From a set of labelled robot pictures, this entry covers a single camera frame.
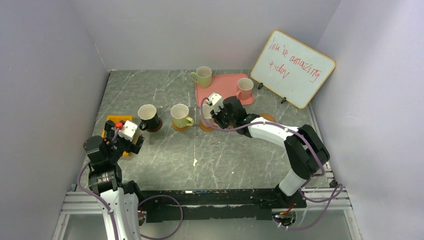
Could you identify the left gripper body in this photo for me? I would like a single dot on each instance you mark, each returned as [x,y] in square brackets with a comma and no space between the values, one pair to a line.
[113,132]

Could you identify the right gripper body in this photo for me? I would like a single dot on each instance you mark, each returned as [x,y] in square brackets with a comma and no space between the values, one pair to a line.
[219,114]

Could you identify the pink mug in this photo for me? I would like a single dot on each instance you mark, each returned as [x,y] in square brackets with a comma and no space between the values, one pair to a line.
[206,109]
[244,88]

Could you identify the light wooden coaster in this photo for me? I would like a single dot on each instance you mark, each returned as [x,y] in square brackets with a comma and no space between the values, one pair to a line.
[179,129]
[205,128]

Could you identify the black mug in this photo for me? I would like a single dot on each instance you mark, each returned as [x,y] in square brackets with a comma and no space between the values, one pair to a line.
[150,120]

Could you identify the green mug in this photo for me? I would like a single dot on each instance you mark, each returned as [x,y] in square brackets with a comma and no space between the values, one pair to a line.
[202,76]
[180,115]

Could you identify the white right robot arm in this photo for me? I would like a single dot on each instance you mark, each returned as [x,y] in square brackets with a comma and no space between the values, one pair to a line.
[304,148]

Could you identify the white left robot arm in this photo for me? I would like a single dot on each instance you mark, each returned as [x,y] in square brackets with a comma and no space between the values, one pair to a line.
[118,201]

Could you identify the yellow plastic bin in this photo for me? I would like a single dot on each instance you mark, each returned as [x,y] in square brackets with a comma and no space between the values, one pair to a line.
[115,119]

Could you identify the pink serving tray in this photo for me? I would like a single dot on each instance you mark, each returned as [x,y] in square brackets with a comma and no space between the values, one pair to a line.
[225,85]

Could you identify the whiteboard with red writing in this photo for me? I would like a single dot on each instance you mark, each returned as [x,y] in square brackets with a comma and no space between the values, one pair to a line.
[291,69]

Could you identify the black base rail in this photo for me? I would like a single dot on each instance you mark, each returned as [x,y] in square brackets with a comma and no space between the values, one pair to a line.
[173,205]

